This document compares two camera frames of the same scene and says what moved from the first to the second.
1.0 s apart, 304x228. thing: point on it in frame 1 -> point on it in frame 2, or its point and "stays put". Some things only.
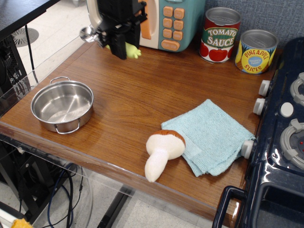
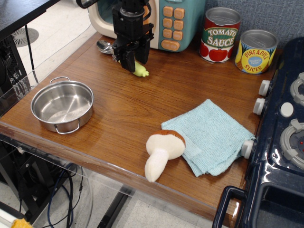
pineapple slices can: (256, 51) stays put
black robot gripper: (117, 15) -> (132, 34)
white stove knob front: (247, 148) stays put
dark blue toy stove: (273, 196) stays put
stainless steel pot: (63, 104) stays put
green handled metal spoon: (90, 34) -> (106, 47)
